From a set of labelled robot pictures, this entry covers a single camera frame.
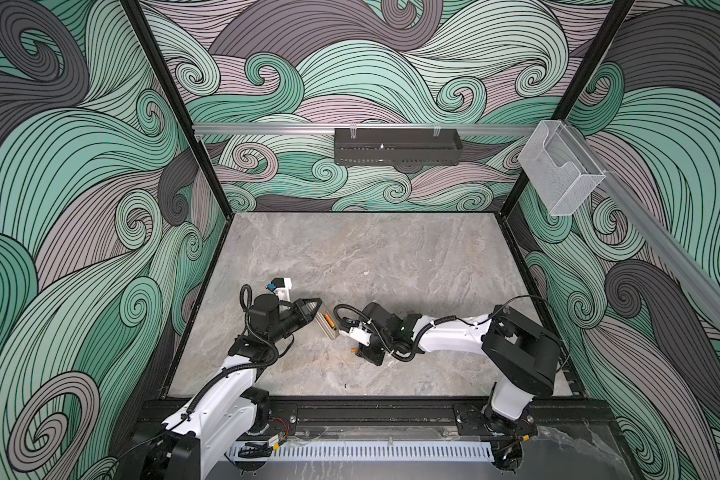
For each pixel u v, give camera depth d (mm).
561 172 774
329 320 798
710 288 527
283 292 759
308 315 752
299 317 719
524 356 451
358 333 755
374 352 750
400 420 745
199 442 411
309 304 793
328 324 796
